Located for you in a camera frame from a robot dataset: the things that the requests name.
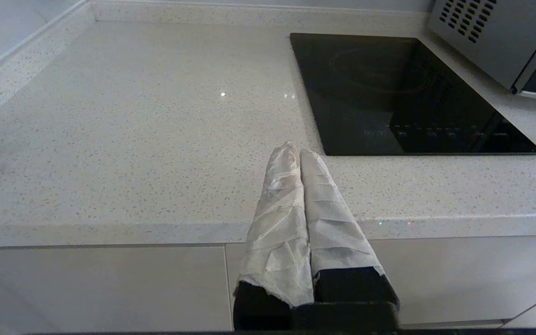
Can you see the silver microwave oven body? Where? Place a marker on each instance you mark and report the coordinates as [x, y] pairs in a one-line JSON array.
[[491, 37]]

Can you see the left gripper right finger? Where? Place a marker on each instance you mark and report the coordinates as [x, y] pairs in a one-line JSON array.
[[333, 232]]

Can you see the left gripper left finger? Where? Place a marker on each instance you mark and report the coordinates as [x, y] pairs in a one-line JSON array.
[[277, 232]]

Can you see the black induction cooktop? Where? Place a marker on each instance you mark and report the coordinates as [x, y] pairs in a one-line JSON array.
[[389, 93]]

